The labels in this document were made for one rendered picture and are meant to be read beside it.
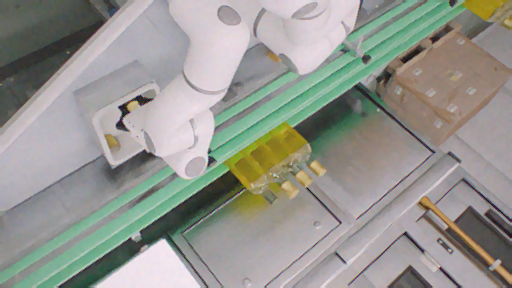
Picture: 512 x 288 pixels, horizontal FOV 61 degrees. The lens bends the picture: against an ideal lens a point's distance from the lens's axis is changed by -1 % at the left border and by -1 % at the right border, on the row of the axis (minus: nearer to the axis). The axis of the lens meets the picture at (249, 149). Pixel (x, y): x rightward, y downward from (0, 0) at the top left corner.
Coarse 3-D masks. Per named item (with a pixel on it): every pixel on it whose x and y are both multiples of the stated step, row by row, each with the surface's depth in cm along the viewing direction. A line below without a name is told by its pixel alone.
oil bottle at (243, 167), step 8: (240, 152) 129; (232, 160) 128; (240, 160) 128; (248, 160) 128; (232, 168) 129; (240, 168) 126; (248, 168) 126; (256, 168) 127; (240, 176) 127; (248, 176) 125; (256, 176) 125; (264, 176) 125; (248, 184) 126; (256, 184) 124; (264, 184) 125; (256, 192) 126
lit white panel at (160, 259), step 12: (156, 252) 127; (168, 252) 128; (132, 264) 125; (144, 264) 125; (156, 264) 125; (168, 264) 126; (180, 264) 126; (120, 276) 123; (132, 276) 123; (144, 276) 123; (156, 276) 124; (168, 276) 124; (180, 276) 124
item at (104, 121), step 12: (132, 96) 100; (144, 96) 112; (108, 108) 97; (96, 120) 97; (108, 120) 111; (96, 132) 101; (108, 132) 115; (120, 132) 118; (120, 144) 117; (132, 144) 117; (108, 156) 110; (120, 156) 115
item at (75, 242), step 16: (464, 0) 171; (416, 32) 159; (368, 64) 149; (320, 96) 141; (272, 128) 133; (224, 160) 127; (160, 176) 122; (176, 176) 123; (128, 192) 119; (144, 192) 120; (160, 192) 119; (176, 192) 120; (112, 208) 116; (128, 208) 117; (144, 208) 117; (80, 224) 113; (96, 224) 114; (112, 224) 114; (128, 224) 115; (64, 240) 111; (80, 240) 111; (96, 240) 111; (32, 256) 108; (48, 256) 109; (64, 256) 109; (80, 256) 110; (16, 272) 106; (32, 272) 106; (48, 272) 106
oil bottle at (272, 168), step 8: (256, 144) 131; (248, 152) 129; (256, 152) 129; (264, 152) 130; (256, 160) 128; (264, 160) 128; (272, 160) 128; (264, 168) 127; (272, 168) 127; (280, 168) 127; (272, 176) 126
